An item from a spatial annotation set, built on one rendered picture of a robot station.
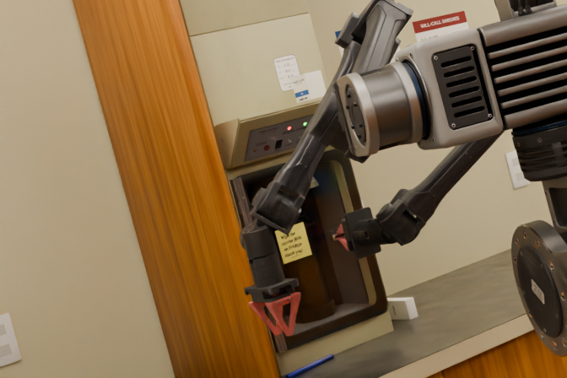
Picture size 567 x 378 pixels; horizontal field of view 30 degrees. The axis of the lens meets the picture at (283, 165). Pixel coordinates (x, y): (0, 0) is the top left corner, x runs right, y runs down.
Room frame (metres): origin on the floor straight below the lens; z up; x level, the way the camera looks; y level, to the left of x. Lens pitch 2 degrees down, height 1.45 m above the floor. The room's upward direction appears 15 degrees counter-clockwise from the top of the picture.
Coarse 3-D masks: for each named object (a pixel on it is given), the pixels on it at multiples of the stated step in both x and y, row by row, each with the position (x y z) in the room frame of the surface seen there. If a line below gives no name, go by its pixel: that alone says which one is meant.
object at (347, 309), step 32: (320, 160) 2.41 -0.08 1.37; (320, 192) 2.40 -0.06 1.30; (352, 192) 2.44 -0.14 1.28; (320, 224) 2.39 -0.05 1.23; (320, 256) 2.38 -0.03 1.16; (352, 256) 2.42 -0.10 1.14; (320, 288) 2.37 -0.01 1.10; (352, 288) 2.41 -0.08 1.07; (384, 288) 2.45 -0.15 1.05; (288, 320) 2.32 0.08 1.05; (320, 320) 2.36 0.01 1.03; (352, 320) 2.40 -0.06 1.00
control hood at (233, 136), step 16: (272, 112) 2.25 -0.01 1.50; (288, 112) 2.28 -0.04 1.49; (304, 112) 2.31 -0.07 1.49; (224, 128) 2.27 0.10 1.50; (240, 128) 2.23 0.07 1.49; (256, 128) 2.25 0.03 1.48; (224, 144) 2.29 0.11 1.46; (240, 144) 2.26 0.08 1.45; (224, 160) 2.30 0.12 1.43; (240, 160) 2.29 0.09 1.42; (256, 160) 2.32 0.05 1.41
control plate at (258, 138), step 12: (300, 120) 2.32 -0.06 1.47; (252, 132) 2.25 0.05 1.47; (264, 132) 2.28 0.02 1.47; (276, 132) 2.30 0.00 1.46; (288, 132) 2.32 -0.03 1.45; (300, 132) 2.34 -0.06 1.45; (252, 144) 2.28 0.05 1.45; (264, 144) 2.30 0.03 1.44; (288, 144) 2.35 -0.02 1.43; (252, 156) 2.30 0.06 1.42
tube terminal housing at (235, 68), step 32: (224, 32) 2.35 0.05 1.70; (256, 32) 2.39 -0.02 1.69; (288, 32) 2.44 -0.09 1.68; (224, 64) 2.34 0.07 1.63; (256, 64) 2.38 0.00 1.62; (320, 64) 2.47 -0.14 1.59; (224, 96) 2.33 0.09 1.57; (256, 96) 2.37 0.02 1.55; (288, 96) 2.41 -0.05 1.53; (384, 320) 2.46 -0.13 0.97; (288, 352) 2.33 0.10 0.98; (320, 352) 2.37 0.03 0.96
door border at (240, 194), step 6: (234, 180) 2.30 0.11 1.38; (240, 180) 2.31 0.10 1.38; (240, 186) 2.31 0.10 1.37; (240, 192) 2.31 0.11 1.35; (240, 198) 2.31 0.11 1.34; (240, 204) 2.30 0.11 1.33; (246, 204) 2.31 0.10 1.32; (246, 210) 2.31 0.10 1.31; (240, 216) 2.30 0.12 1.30; (246, 216) 2.31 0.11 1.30; (246, 222) 2.30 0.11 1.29; (270, 312) 2.30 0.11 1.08; (276, 336) 2.30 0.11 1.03; (282, 336) 2.31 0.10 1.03; (282, 342) 2.31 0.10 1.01; (282, 348) 2.31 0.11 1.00
